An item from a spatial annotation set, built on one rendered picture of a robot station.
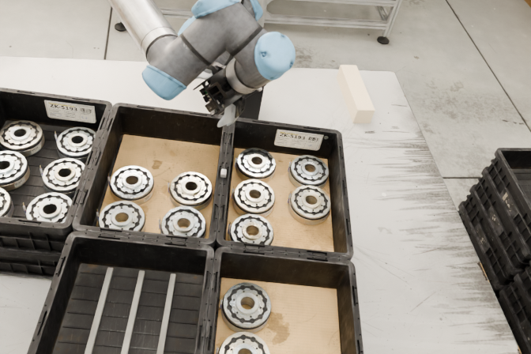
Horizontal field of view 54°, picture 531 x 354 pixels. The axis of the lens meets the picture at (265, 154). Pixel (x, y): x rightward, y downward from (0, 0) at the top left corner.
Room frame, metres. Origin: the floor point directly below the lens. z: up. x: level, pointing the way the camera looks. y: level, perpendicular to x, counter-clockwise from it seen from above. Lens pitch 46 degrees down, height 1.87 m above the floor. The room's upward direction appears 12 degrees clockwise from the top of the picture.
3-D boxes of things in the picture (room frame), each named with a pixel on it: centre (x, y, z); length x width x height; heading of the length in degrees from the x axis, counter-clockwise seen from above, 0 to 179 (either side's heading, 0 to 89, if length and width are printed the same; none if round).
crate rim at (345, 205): (0.82, -0.06, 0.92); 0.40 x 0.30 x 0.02; 7
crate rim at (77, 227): (0.78, 0.24, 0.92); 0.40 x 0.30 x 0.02; 7
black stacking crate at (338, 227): (0.82, -0.06, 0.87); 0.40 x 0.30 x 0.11; 7
